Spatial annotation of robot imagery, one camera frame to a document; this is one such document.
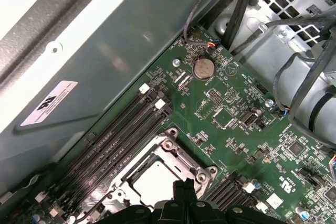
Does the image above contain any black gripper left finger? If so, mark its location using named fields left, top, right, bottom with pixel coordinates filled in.
left=91, top=179, right=187, bottom=224

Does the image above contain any metal drive cage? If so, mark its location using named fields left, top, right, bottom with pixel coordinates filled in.
left=246, top=0, right=336, bottom=130

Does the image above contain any metal locking lever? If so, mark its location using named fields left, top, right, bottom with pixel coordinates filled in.
left=75, top=195, right=113, bottom=223

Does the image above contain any thick black cable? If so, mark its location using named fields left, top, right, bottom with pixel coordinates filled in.
left=222, top=0, right=266, bottom=51

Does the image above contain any black wire white label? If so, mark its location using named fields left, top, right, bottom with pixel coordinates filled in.
left=23, top=162, right=60, bottom=189

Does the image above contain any metal socket cover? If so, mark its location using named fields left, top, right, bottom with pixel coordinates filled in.
left=114, top=136, right=215, bottom=205

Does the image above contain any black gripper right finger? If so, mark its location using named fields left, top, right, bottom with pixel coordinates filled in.
left=185, top=178, right=267, bottom=224

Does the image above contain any round coin battery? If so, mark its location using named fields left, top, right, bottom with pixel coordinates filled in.
left=193, top=57, right=215, bottom=80

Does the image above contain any CPU socket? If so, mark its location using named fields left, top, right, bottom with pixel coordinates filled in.
left=104, top=126, right=219, bottom=210

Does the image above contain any silver green CPU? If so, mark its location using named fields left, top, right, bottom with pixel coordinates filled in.
left=132, top=159, right=182, bottom=204

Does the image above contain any black PC case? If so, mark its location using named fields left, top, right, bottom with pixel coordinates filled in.
left=0, top=0, right=336, bottom=224

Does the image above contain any black braided cable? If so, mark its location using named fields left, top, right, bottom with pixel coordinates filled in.
left=230, top=15, right=336, bottom=56

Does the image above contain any green motherboard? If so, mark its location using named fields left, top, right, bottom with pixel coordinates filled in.
left=0, top=24, right=336, bottom=224

